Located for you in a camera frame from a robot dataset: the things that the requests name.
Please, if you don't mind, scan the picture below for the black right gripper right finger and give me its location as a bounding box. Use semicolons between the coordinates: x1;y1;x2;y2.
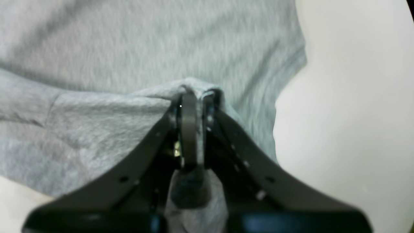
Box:
202;90;373;233

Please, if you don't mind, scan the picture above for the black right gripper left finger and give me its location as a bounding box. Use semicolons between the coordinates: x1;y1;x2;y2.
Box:
22;93;198;233

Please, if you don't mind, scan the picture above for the grey T-shirt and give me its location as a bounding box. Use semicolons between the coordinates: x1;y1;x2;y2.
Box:
0;0;308;233

